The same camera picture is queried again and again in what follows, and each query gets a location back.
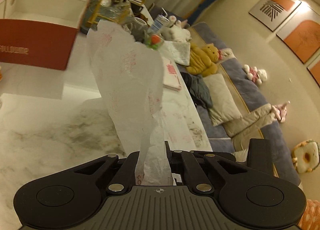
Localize folded white bag red print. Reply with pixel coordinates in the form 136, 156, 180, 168
162, 57, 183, 92

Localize yellow cat plush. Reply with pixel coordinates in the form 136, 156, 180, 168
186, 43, 223, 77

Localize toast plush toy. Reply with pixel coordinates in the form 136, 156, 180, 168
291, 140, 320, 173

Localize beige sofa cushion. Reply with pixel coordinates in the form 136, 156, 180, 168
222, 103, 278, 139

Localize white patterned pillow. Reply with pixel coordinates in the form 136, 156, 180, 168
160, 40, 192, 66

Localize wooden cup rack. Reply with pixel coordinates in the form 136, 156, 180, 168
86, 0, 134, 31

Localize dark clothes pile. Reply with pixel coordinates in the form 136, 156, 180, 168
184, 72, 214, 109

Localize beige pillow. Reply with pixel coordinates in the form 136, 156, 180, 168
203, 73, 242, 126

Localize green orange toy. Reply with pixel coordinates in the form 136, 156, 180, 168
144, 33, 165, 51

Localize white orange striped wall picture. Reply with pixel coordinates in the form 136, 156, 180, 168
248, 0, 302, 32

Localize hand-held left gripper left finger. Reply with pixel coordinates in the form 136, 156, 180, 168
74, 151, 140, 193

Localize white pink-print shopping bag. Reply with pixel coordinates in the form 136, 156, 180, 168
86, 19, 195, 186

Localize red cardboard box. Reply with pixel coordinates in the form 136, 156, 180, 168
0, 0, 92, 71

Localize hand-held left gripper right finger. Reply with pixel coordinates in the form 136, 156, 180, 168
164, 141, 248, 192

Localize pink white bear plush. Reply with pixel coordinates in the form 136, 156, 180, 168
242, 64, 268, 85

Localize white cat plush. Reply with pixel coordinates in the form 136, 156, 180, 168
162, 15, 192, 42

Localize pink rabbit plush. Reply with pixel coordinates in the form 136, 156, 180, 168
271, 100, 291, 124

